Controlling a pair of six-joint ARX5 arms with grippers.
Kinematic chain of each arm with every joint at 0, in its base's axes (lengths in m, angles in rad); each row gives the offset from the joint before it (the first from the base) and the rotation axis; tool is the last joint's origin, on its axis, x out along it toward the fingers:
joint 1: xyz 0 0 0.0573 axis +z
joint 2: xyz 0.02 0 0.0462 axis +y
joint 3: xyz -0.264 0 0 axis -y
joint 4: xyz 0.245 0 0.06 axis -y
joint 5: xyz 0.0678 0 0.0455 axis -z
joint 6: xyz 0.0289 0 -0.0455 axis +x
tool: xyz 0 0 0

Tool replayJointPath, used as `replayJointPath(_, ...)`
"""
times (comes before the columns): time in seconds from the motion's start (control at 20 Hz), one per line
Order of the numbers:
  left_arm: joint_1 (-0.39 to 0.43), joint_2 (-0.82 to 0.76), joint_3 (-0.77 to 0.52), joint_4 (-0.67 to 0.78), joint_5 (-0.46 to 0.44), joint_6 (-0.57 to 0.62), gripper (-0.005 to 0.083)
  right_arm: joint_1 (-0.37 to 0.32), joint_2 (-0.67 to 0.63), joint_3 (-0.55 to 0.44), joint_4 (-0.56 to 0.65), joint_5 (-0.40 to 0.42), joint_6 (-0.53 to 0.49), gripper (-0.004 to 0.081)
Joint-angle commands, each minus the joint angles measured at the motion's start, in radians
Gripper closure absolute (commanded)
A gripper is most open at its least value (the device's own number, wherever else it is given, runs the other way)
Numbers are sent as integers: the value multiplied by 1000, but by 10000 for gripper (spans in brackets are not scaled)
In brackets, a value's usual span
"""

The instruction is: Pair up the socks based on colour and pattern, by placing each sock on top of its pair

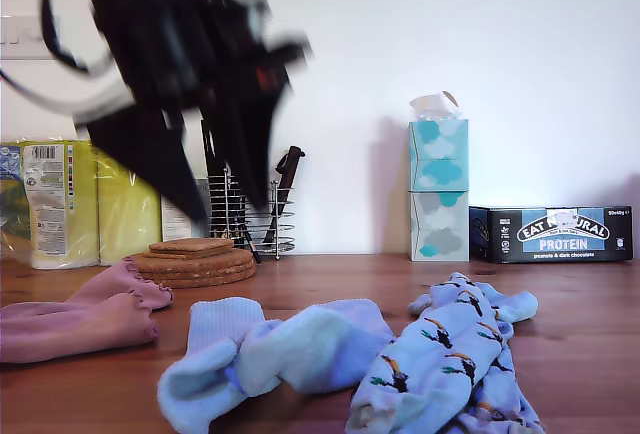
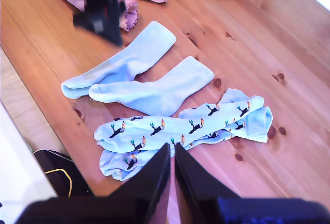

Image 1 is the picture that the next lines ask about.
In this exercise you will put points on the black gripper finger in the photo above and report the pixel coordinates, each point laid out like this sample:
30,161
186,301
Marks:
155,154
250,129

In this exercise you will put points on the blue toucan pattern sock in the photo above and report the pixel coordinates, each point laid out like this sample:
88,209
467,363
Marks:
435,349
520,306

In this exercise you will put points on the white printed carton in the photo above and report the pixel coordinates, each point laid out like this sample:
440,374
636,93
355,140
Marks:
172,226

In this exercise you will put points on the square cork coaster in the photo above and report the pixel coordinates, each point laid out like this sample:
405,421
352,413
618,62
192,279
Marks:
190,245
200,255

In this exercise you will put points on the round cork trivet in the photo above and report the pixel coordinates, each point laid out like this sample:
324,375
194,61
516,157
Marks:
215,270
215,280
215,259

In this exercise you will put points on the yellow kitchen roll pack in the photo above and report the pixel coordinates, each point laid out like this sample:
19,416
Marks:
50,214

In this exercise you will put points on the white tissue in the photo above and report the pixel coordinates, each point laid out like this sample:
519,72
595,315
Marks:
435,104

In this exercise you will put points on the blue cloud tissue box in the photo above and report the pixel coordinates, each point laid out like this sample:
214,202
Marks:
440,154

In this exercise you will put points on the grey cloud tissue box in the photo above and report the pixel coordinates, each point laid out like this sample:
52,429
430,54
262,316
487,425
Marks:
440,226

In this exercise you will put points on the black protein bar box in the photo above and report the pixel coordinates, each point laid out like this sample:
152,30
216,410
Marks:
565,244

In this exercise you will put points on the arm grey camera box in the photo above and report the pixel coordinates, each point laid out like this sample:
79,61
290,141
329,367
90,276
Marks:
255,14

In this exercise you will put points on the white light switch plate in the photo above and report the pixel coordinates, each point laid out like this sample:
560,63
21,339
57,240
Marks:
15,51

